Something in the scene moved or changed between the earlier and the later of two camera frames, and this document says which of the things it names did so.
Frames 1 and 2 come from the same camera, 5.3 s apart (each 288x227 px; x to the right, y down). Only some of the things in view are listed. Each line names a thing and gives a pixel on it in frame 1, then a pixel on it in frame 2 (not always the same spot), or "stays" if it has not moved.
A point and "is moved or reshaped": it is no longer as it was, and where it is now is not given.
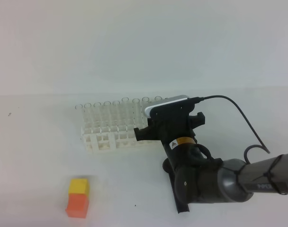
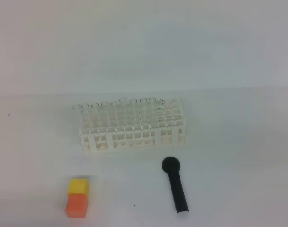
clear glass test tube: [158, 100] is moved or reshaped
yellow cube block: [78, 185] stays
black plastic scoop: [169, 167] stays
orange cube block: [77, 205] stays
